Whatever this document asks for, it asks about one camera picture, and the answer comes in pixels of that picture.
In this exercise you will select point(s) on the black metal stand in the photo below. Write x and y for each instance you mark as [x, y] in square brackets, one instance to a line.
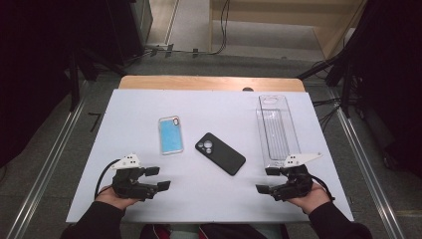
[74, 83]
[346, 89]

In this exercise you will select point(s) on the metal floor rail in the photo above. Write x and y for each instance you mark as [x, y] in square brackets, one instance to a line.
[368, 172]
[46, 169]

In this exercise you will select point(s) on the clear plastic tray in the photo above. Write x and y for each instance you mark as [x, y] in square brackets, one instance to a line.
[277, 129]

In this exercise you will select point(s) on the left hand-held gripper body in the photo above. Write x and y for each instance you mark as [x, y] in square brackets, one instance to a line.
[127, 186]

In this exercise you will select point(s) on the clear blue phone case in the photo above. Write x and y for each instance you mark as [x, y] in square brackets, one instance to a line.
[170, 135]

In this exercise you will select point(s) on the wooden table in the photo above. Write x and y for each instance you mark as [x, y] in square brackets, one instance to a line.
[199, 83]

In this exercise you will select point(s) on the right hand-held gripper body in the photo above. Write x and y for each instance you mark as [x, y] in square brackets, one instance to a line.
[295, 182]

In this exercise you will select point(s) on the black cabinet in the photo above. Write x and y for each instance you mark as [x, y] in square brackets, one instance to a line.
[126, 30]

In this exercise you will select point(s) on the white board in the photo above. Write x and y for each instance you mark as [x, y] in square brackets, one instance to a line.
[205, 199]

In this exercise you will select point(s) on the black floor bracket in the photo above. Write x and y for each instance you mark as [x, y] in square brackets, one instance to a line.
[195, 52]
[169, 49]

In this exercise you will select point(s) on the person's left hand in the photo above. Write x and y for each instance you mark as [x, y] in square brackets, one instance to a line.
[109, 199]

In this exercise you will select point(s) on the dark round table grommet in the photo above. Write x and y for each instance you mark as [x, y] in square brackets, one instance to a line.
[248, 89]

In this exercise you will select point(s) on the black phone case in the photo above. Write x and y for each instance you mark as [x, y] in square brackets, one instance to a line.
[220, 154]

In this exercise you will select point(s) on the person's right hand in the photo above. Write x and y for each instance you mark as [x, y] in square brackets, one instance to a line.
[312, 200]

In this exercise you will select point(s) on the dark curtain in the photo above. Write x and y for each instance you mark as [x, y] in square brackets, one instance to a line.
[30, 73]
[394, 83]

